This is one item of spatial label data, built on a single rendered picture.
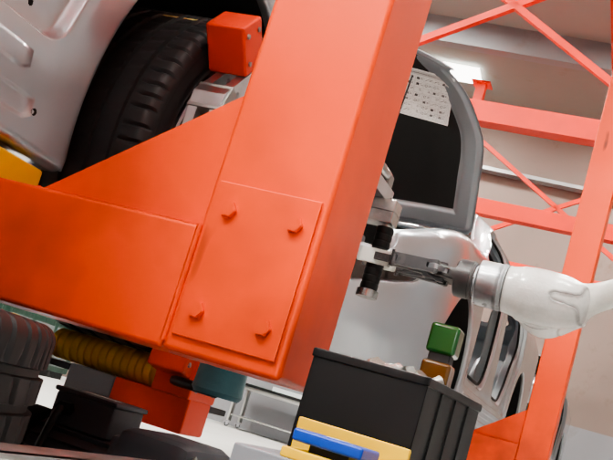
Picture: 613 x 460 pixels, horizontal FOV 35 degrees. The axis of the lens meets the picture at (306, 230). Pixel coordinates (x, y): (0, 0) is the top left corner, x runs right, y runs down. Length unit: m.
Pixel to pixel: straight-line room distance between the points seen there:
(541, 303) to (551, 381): 3.50
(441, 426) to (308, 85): 0.45
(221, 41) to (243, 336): 0.69
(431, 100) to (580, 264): 1.20
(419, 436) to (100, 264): 0.48
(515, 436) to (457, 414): 4.20
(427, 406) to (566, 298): 0.84
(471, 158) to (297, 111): 3.99
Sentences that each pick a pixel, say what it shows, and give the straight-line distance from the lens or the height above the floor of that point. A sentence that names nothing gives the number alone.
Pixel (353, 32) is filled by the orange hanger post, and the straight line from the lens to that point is 1.26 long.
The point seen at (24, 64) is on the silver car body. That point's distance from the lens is 1.47.
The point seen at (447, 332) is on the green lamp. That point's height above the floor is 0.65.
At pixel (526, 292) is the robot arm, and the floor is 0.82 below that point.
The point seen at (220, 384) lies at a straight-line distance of 1.64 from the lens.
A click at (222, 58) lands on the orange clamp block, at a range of 1.73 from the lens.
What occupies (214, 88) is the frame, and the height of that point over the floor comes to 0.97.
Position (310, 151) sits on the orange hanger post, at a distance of 1.21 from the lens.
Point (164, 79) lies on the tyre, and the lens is 1.67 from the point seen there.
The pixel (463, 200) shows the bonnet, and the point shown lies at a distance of 5.26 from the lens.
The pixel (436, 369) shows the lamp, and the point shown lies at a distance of 1.30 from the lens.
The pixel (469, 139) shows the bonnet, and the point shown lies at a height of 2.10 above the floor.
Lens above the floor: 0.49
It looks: 10 degrees up
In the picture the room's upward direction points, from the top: 17 degrees clockwise
